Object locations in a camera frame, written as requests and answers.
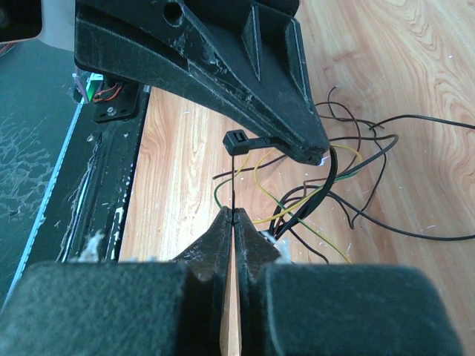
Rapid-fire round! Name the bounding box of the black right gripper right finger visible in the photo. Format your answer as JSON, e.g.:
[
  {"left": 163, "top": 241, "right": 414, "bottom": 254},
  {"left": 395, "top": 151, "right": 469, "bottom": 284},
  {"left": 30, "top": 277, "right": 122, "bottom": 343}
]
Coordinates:
[{"left": 234, "top": 208, "right": 464, "bottom": 355}]

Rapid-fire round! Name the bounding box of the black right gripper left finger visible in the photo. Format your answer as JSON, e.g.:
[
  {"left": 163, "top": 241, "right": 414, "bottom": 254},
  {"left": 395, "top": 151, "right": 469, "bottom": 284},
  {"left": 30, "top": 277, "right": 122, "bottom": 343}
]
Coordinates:
[{"left": 1, "top": 207, "right": 232, "bottom": 355}]

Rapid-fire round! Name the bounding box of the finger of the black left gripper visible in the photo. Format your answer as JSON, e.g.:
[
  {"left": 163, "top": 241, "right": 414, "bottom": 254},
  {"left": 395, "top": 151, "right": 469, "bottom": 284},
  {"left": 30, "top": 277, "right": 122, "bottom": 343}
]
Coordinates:
[{"left": 74, "top": 1, "right": 330, "bottom": 165}]

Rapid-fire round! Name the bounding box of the black zip tie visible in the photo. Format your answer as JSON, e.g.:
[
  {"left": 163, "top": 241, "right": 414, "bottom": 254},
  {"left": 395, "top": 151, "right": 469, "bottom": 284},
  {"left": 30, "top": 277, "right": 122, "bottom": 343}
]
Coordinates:
[{"left": 223, "top": 130, "right": 338, "bottom": 239}]

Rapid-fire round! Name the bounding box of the dark brown wire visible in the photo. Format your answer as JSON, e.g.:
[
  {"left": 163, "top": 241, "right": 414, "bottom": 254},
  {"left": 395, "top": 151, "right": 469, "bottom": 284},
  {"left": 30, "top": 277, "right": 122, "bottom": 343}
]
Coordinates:
[{"left": 213, "top": 87, "right": 400, "bottom": 238}]

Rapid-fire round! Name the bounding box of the green yellow wire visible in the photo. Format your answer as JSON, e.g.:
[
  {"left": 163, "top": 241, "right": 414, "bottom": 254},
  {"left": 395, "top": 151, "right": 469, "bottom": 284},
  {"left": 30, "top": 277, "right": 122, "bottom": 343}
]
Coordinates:
[{"left": 214, "top": 143, "right": 363, "bottom": 264}]

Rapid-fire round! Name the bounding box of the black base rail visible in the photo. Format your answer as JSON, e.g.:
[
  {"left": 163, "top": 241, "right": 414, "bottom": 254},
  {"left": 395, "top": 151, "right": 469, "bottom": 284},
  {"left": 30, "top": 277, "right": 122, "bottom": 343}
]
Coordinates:
[{"left": 56, "top": 82, "right": 151, "bottom": 263}]

